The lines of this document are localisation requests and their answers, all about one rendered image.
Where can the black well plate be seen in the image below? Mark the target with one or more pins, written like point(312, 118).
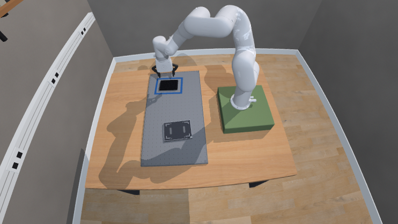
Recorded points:
point(168, 85)

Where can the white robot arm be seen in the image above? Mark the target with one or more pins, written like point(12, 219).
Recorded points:
point(229, 19)

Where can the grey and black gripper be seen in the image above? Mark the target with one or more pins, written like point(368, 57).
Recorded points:
point(164, 66)

